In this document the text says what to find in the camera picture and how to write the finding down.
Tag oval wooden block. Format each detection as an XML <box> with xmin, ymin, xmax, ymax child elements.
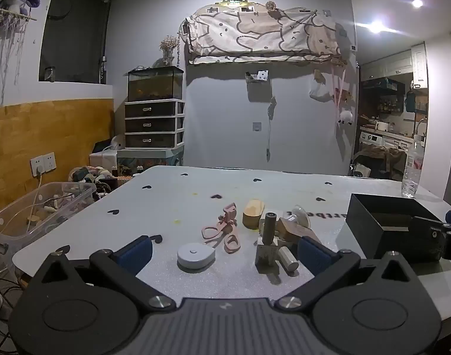
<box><xmin>242</xmin><ymin>199</ymin><xmax>266</xmax><ymax>229</ymax></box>

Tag teal printed cabinet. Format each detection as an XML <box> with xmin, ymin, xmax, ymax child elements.
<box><xmin>116</xmin><ymin>147</ymin><xmax>185</xmax><ymax>179</ymax></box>

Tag white power cable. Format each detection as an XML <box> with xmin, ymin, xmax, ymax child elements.
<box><xmin>25</xmin><ymin>170</ymin><xmax>44</xmax><ymax>227</ymax></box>

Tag hanging charger cable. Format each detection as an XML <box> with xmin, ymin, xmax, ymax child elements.
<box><xmin>266</xmin><ymin>96</ymin><xmax>278</xmax><ymax>162</ymax></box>

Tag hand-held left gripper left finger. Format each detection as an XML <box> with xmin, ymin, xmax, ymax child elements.
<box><xmin>26</xmin><ymin>235</ymin><xmax>176</xmax><ymax>310</ymax></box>

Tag purple plush toy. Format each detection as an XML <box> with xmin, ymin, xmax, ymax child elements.
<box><xmin>0</xmin><ymin>0</ymin><xmax>42</xmax><ymax>16</ymax></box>

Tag white round tape measure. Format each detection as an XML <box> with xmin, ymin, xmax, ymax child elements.
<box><xmin>177</xmin><ymin>243</ymin><xmax>216</xmax><ymax>270</ymax></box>

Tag dark plastic drawer unit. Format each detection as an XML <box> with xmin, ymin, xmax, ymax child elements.
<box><xmin>124</xmin><ymin>99</ymin><xmax>185</xmax><ymax>149</ymax></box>

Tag white hanging bag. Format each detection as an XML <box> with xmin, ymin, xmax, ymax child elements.
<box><xmin>309</xmin><ymin>79</ymin><xmax>333</xmax><ymax>103</ymax></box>

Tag macrame hanging shelf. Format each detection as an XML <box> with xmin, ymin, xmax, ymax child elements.
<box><xmin>0</xmin><ymin>5</ymin><xmax>38</xmax><ymax>105</ymax></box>

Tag white kitchen cabinets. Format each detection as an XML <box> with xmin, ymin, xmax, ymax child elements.
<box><xmin>360</xmin><ymin>42</ymin><xmax>429</xmax><ymax>90</ymax></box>

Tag white wall socket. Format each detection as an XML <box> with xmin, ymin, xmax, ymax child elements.
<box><xmin>29</xmin><ymin>152</ymin><xmax>57</xmax><ymax>177</ymax></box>

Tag white washing machine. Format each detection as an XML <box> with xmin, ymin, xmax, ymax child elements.
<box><xmin>359</xmin><ymin>131</ymin><xmax>383</xmax><ymax>152</ymax></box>

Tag black cylinder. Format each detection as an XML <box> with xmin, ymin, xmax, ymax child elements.
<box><xmin>264</xmin><ymin>212</ymin><xmax>279</xmax><ymax>247</ymax></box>

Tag pink scissors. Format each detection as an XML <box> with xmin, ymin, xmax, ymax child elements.
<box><xmin>201</xmin><ymin>202</ymin><xmax>243</xmax><ymax>255</ymax></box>

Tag dried flowers in vase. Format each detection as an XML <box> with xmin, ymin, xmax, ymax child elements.
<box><xmin>159</xmin><ymin>35</ymin><xmax>179</xmax><ymax>66</ymax></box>

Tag black box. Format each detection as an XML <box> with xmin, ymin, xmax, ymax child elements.
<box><xmin>345</xmin><ymin>193</ymin><xmax>445</xmax><ymax>263</ymax></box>

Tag white suction cup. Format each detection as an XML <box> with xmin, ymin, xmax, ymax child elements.
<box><xmin>290</xmin><ymin>205</ymin><xmax>311</xmax><ymax>229</ymax></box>

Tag clear plastic storage bin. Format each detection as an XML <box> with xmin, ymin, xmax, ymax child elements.
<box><xmin>0</xmin><ymin>181</ymin><xmax>97</xmax><ymax>254</ymax></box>

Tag glass fish tank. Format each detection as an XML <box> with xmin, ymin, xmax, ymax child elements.
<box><xmin>127</xmin><ymin>66</ymin><xmax>184</xmax><ymax>103</ymax></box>

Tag clear plastic water bottle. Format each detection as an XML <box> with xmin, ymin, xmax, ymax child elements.
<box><xmin>401</xmin><ymin>141</ymin><xmax>423</xmax><ymax>199</ymax></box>

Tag silver metal cylinder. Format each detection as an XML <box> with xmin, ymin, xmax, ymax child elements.
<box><xmin>278</xmin><ymin>246</ymin><xmax>299</xmax><ymax>274</ymax></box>

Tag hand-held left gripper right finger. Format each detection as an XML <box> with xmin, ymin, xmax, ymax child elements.
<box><xmin>275</xmin><ymin>235</ymin><xmax>421</xmax><ymax>310</ymax></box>

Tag cartoon printed cloth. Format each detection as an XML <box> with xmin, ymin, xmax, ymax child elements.
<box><xmin>179</xmin><ymin>5</ymin><xmax>343</xmax><ymax>66</ymax></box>

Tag brown draped chair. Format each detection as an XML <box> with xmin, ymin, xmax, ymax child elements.
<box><xmin>353</xmin><ymin>144</ymin><xmax>409</xmax><ymax>182</ymax></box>

